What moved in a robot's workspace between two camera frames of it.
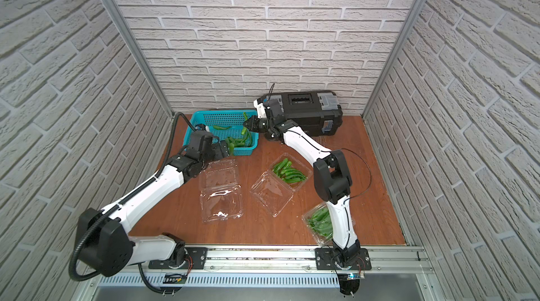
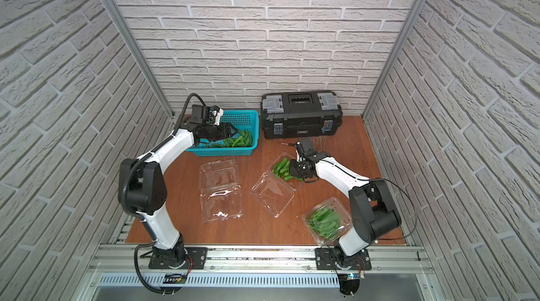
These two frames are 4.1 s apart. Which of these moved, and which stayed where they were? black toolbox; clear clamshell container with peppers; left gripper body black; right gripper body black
Moved: left gripper body black; right gripper body black
Stayed: black toolbox; clear clamshell container with peppers
